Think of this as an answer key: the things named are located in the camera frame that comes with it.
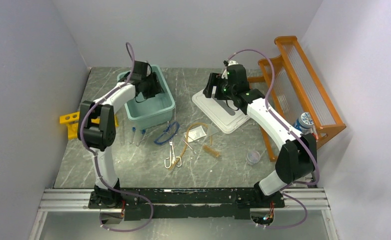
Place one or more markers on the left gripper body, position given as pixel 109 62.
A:
pixel 152 86

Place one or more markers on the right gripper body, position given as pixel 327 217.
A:
pixel 223 91

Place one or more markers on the small white plastic bag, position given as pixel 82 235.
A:
pixel 195 134

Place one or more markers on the amber rubber tube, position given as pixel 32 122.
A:
pixel 201 142

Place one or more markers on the brown test tube brush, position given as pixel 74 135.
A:
pixel 214 153

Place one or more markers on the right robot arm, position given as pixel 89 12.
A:
pixel 297 151

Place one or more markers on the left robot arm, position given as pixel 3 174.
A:
pixel 107 191

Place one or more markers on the teal plastic bin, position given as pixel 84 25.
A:
pixel 147 113

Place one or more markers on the white bin lid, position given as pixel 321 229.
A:
pixel 223 114

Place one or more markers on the blue capped test tube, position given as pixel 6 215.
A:
pixel 140 137
pixel 133 133

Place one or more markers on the blue safety goggles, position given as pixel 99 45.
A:
pixel 168 133

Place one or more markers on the orange wooden rack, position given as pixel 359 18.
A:
pixel 297 88

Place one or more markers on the clear petri dish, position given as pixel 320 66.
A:
pixel 253 157

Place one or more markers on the metal scissors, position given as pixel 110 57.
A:
pixel 173 159

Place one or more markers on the yellow test tube rack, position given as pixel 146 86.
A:
pixel 70 122

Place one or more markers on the white blue bottle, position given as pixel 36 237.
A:
pixel 304 123

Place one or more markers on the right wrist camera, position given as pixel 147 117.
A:
pixel 228 63

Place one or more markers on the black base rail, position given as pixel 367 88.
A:
pixel 174 203

